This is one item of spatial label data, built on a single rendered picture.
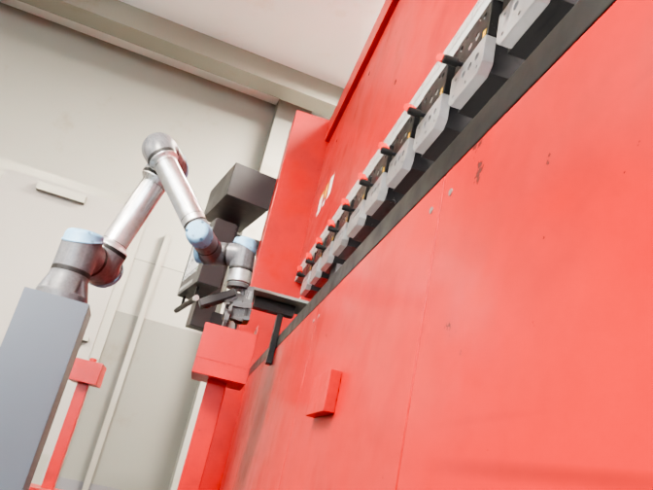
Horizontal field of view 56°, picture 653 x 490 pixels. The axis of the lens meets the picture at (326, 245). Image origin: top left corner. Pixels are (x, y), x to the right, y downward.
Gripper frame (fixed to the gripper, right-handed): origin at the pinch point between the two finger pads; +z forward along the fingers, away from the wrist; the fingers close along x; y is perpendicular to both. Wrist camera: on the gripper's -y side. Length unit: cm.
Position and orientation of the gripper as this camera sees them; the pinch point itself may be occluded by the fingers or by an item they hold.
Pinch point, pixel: (220, 346)
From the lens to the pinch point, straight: 191.6
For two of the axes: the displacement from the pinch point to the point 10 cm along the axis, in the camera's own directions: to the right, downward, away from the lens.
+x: -2.1, 3.1, 9.3
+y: 9.7, 1.8, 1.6
